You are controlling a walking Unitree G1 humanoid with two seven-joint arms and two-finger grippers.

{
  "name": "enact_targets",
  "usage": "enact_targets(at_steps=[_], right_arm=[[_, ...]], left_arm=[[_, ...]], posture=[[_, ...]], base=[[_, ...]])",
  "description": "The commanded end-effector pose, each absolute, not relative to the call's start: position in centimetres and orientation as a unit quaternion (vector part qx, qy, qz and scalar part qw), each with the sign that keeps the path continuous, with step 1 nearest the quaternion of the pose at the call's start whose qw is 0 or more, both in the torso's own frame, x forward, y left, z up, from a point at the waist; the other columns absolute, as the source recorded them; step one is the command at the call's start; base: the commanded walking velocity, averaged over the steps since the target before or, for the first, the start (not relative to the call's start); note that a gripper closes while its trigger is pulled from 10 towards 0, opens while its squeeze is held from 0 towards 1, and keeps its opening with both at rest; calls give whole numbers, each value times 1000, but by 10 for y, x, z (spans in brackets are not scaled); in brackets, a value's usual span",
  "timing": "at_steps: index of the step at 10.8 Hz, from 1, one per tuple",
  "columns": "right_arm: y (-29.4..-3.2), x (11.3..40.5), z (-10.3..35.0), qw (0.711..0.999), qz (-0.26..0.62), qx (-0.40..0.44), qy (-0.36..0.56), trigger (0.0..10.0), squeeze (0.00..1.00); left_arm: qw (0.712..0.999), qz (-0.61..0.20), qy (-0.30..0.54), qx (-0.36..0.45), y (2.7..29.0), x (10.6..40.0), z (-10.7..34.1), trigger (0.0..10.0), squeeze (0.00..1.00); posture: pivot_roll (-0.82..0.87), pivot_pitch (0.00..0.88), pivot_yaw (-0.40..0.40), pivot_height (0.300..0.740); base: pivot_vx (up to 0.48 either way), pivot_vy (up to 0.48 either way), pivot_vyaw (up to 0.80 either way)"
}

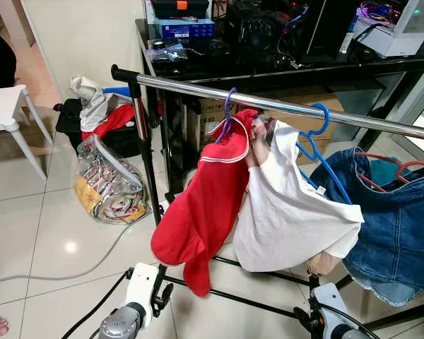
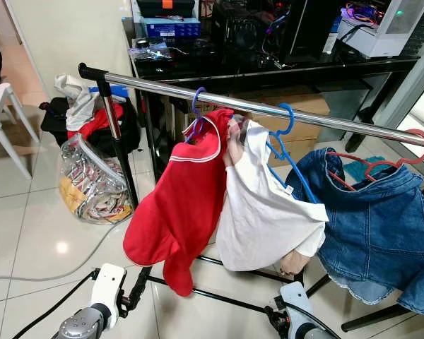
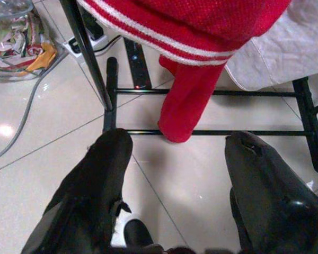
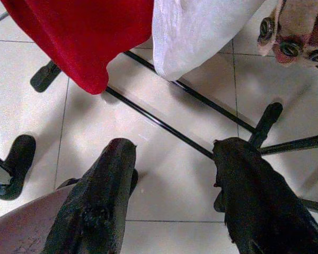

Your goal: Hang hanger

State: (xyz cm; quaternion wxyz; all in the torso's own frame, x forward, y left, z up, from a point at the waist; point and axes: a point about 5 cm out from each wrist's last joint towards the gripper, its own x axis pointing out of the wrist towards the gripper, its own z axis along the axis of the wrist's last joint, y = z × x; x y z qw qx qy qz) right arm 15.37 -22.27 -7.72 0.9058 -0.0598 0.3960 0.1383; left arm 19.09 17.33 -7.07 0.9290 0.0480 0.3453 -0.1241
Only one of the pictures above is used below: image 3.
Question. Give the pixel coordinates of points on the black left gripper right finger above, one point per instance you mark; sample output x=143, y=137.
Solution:
x=267, y=190

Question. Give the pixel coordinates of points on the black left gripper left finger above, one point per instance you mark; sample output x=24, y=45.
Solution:
x=95, y=190

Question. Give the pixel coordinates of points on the black power strip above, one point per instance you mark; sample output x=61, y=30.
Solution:
x=139, y=63

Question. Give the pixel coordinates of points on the cream white jeans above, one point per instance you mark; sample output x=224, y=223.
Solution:
x=286, y=47

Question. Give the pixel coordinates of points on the white power strip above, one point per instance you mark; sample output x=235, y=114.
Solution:
x=77, y=46

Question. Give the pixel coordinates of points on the black power plug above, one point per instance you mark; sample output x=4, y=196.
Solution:
x=92, y=25

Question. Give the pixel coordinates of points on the clear plastic bag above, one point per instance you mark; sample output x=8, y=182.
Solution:
x=13, y=39

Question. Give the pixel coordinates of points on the red garment with white trim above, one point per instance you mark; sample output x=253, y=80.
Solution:
x=190, y=31

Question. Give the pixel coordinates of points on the black metal table frame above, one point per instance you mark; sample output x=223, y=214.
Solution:
x=92, y=61

